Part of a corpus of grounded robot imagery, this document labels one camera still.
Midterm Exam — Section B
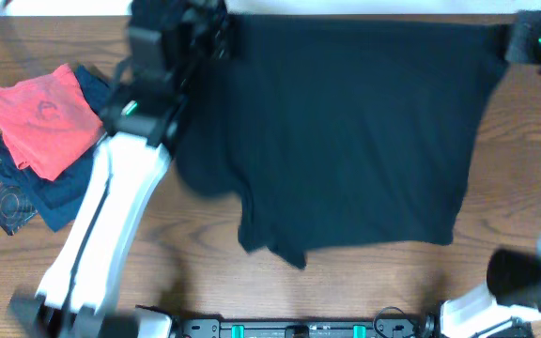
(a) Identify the black t-shirt with white logo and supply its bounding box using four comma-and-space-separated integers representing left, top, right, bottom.
175, 15, 508, 269

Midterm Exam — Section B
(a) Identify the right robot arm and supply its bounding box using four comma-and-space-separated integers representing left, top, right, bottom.
441, 66, 541, 299

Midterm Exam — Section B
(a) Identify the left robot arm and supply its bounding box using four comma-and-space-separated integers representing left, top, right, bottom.
8, 0, 231, 337

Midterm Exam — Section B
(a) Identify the folded navy blue t-shirt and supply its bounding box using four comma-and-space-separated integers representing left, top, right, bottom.
0, 66, 110, 231

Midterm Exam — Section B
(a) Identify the folded red t-shirt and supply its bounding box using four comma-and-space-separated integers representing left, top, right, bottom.
0, 64, 102, 181

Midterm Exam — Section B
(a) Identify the folded black patterned t-shirt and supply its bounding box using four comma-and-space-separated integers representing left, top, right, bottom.
0, 160, 38, 236

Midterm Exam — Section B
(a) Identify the black mounting rail base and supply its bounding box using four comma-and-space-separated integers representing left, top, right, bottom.
181, 317, 439, 338

